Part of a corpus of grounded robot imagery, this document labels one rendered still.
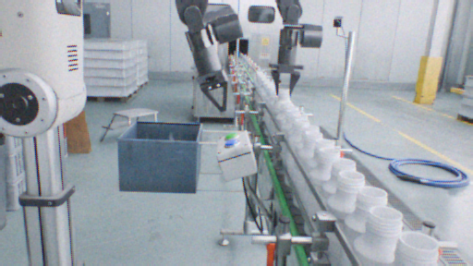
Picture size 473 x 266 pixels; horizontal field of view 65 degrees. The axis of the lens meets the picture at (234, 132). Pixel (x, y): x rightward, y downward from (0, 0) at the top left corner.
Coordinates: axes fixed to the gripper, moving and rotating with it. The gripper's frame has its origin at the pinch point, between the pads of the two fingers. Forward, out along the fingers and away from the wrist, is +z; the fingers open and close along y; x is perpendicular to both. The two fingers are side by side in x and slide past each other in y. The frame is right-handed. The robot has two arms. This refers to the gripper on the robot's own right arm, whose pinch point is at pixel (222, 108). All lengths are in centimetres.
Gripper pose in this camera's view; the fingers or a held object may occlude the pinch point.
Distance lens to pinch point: 89.4
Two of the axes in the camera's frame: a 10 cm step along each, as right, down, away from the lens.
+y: -0.2, -2.6, 9.7
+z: 3.0, 9.2, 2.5
